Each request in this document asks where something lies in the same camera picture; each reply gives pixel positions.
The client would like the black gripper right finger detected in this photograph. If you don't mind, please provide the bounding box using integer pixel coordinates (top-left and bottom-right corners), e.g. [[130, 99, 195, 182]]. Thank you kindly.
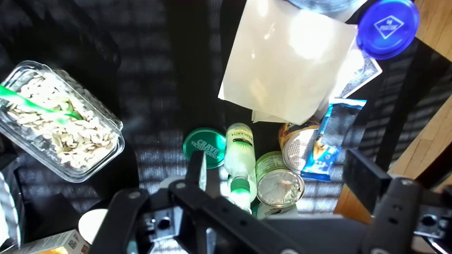
[[342, 147, 452, 254]]

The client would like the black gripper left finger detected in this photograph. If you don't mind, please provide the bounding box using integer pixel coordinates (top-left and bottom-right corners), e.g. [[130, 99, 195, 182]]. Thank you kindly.
[[89, 150, 302, 254]]

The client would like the clear bottle green cap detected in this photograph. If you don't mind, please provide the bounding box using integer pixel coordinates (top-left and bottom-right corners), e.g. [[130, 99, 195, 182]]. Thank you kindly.
[[223, 122, 259, 215]]

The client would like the tin can green label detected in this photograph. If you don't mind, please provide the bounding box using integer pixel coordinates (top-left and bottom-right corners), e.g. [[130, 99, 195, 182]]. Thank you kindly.
[[254, 150, 308, 211]]

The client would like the green round Crave lid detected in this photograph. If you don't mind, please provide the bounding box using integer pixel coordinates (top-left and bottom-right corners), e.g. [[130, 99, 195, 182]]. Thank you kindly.
[[182, 126, 229, 171]]

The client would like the blue snack packet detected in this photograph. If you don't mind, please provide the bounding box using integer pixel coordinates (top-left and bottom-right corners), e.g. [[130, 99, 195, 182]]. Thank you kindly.
[[300, 98, 369, 184]]

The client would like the white bowl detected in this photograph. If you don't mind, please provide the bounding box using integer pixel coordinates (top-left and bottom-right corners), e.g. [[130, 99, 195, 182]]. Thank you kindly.
[[76, 208, 110, 246]]

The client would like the clear printed plastic wrapper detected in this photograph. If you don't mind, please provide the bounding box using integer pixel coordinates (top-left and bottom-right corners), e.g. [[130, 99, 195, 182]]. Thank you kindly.
[[329, 44, 384, 102]]

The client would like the black tablecloth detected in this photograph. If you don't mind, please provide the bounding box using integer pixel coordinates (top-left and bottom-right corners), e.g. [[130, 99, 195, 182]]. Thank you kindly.
[[0, 0, 452, 228]]

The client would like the beige paper envelope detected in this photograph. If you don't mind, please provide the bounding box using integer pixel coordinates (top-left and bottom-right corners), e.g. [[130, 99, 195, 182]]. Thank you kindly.
[[218, 0, 359, 127]]

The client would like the yellow printed box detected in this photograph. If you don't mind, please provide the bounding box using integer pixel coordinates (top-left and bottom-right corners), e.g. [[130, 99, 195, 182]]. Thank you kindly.
[[9, 229, 92, 254]]

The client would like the clear plastic seed container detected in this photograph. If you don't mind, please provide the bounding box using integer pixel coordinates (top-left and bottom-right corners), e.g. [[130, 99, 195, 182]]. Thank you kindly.
[[0, 60, 127, 184]]

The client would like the blue round lid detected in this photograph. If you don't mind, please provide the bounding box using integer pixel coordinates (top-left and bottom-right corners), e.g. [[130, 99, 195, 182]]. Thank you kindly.
[[356, 0, 421, 63]]

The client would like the green plastic spoon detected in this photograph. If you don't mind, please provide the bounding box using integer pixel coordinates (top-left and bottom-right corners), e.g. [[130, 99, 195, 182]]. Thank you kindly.
[[0, 84, 84, 125]]

